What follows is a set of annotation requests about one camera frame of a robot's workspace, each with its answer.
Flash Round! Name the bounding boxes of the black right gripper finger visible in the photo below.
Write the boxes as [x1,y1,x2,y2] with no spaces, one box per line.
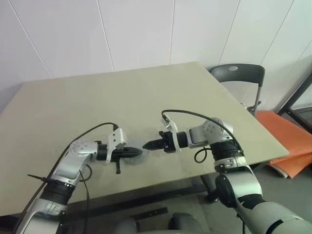
[143,139,164,147]
[143,144,164,152]

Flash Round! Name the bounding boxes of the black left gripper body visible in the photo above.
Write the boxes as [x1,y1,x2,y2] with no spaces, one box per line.
[111,148,126,175]

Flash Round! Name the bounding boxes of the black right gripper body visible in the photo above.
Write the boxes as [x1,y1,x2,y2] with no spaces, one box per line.
[158,131,177,154]

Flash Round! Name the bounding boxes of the motor stator base copper windings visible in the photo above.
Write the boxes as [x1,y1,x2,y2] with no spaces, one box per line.
[123,143,149,166]

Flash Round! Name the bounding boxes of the grey rounded shape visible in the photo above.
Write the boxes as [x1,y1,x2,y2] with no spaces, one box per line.
[169,212,203,234]
[114,216,138,234]

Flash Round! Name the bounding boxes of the black zip tie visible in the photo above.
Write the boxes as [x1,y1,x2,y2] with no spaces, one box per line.
[27,174,49,183]

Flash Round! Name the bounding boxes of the black plastic folding chair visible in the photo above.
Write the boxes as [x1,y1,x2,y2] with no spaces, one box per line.
[209,63,266,115]

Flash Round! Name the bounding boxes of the orange flat bag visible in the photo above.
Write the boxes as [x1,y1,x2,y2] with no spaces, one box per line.
[254,110,312,180]

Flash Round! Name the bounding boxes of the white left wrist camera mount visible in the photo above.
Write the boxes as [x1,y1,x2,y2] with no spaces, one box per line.
[106,128,129,163]

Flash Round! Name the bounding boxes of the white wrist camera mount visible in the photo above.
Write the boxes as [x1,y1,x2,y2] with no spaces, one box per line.
[160,117,182,153]
[106,128,129,163]

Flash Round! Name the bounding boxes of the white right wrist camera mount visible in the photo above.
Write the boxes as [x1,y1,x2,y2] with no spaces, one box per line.
[160,117,182,153]

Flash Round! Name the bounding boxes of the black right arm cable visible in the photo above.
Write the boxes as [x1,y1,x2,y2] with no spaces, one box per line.
[161,109,244,164]

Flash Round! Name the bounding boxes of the black table frame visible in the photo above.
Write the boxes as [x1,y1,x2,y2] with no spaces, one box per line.
[0,162,264,221]

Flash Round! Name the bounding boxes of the thin black hanging cable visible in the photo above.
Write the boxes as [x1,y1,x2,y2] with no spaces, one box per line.
[78,163,93,234]

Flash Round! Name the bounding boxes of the black flat bracket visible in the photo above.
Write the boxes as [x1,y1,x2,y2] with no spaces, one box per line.
[131,207,169,221]

